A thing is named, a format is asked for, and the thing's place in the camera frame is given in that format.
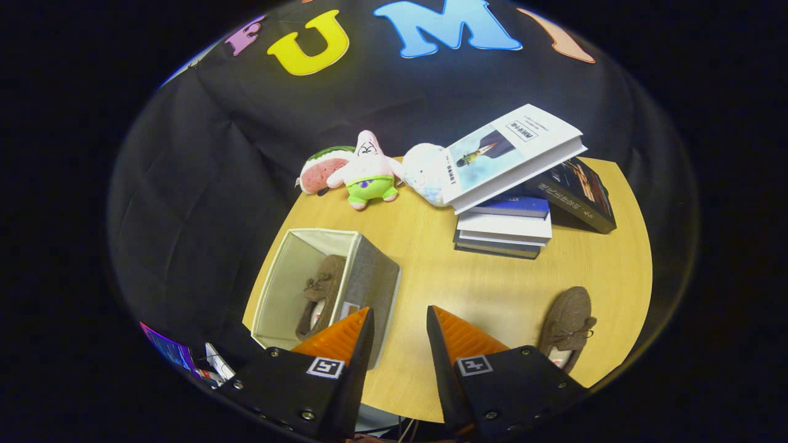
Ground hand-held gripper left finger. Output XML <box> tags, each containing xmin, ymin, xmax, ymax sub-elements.
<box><xmin>217</xmin><ymin>307</ymin><xmax>376</xmax><ymax>441</ymax></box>

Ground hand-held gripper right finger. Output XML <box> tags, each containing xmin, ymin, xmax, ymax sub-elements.
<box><xmin>427</xmin><ymin>305</ymin><xmax>589</xmax><ymax>441</ymax></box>

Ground grey fabric storage box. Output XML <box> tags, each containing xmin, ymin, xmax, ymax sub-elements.
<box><xmin>251</xmin><ymin>228</ymin><xmax>402</xmax><ymax>371</ymax></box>

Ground brown fuzzy shoe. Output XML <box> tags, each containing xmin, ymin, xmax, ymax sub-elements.
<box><xmin>537</xmin><ymin>286</ymin><xmax>598</xmax><ymax>374</ymax></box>
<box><xmin>295</xmin><ymin>255</ymin><xmax>347</xmax><ymax>341</ymax></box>

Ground dark grey book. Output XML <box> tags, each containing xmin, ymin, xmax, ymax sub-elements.
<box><xmin>454</xmin><ymin>231</ymin><xmax>542</xmax><ymax>260</ymax></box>

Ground small white object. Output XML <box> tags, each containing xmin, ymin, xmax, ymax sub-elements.
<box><xmin>196</xmin><ymin>343</ymin><xmax>236</xmax><ymax>388</ymax></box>

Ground thick white book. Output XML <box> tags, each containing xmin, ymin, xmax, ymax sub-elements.
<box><xmin>456</xmin><ymin>211</ymin><xmax>553</xmax><ymax>247</ymax></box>

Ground blue cover book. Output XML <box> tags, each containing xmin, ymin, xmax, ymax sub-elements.
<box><xmin>471</xmin><ymin>194</ymin><xmax>550</xmax><ymax>219</ymax></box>

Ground purple screen device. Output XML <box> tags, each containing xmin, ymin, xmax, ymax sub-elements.
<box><xmin>140</xmin><ymin>322</ymin><xmax>199</xmax><ymax>373</ymax></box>

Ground watermelon slice plush toy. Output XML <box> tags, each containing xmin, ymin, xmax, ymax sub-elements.
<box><xmin>295</xmin><ymin>146</ymin><xmax>356</xmax><ymax>196</ymax></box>

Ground white fluffy plush toy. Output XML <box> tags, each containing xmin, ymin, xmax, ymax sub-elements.
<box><xmin>401</xmin><ymin>143</ymin><xmax>459</xmax><ymax>208</ymax></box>

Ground pink starfish plush toy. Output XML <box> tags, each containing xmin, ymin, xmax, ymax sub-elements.
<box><xmin>326</xmin><ymin>130</ymin><xmax>404</xmax><ymax>211</ymax></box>

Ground black hardcover book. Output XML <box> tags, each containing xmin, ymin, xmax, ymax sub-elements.
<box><xmin>523</xmin><ymin>157</ymin><xmax>617</xmax><ymax>234</ymax></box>

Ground white book with rocket cover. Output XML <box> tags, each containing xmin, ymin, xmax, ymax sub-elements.
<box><xmin>440</xmin><ymin>103</ymin><xmax>587</xmax><ymax>215</ymax></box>

